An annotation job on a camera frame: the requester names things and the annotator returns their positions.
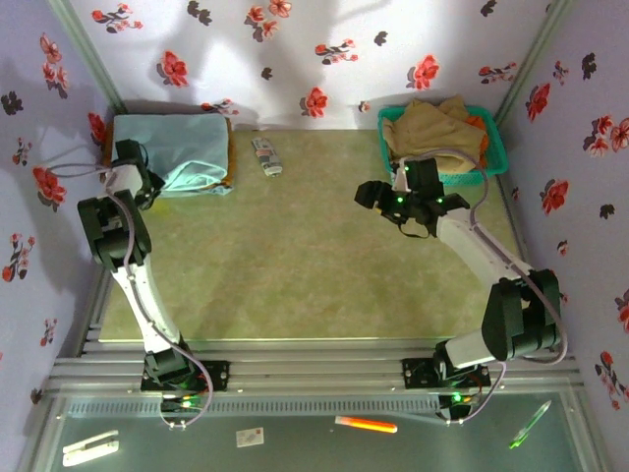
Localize light blue satin trousers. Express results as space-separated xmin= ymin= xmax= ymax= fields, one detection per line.
xmin=111 ymin=113 xmax=231 ymax=200

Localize beige trousers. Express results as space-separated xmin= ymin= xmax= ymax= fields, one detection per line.
xmin=382 ymin=95 xmax=486 ymax=173

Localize folded brown trousers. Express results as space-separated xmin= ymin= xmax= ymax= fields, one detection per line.
xmin=101 ymin=116 xmax=237 ymax=191

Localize orange cloth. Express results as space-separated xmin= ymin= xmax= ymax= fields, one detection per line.
xmin=465 ymin=114 xmax=492 ymax=169

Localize teal plastic basket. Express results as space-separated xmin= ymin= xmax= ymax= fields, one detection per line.
xmin=376 ymin=105 xmax=510 ymax=188

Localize orange marker pen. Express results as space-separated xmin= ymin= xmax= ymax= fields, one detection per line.
xmin=334 ymin=415 xmax=399 ymax=435

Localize green pen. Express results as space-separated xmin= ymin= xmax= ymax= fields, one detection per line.
xmin=508 ymin=399 xmax=553 ymax=450

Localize white flat hand tool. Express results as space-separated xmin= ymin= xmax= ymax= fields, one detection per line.
xmin=62 ymin=430 xmax=121 ymax=468

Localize white card red print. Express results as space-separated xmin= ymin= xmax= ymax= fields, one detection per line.
xmin=235 ymin=427 xmax=265 ymax=448

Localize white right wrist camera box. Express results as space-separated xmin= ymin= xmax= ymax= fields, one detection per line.
xmin=392 ymin=163 xmax=413 ymax=194

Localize aluminium corner post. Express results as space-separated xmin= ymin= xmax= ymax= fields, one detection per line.
xmin=46 ymin=0 xmax=135 ymax=115
xmin=493 ymin=0 xmax=577 ymax=124

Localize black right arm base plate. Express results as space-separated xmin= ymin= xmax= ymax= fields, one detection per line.
xmin=401 ymin=357 xmax=491 ymax=389

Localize aluminium rail frame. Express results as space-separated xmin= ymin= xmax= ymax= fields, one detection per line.
xmin=46 ymin=176 xmax=586 ymax=395

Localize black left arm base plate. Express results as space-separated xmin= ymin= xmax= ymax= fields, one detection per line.
xmin=141 ymin=361 xmax=231 ymax=393

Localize grey right arm cable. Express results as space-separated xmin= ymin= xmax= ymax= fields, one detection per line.
xmin=402 ymin=148 xmax=570 ymax=425

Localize grey slotted cable duct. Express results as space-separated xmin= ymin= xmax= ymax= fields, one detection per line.
xmin=63 ymin=395 xmax=443 ymax=420

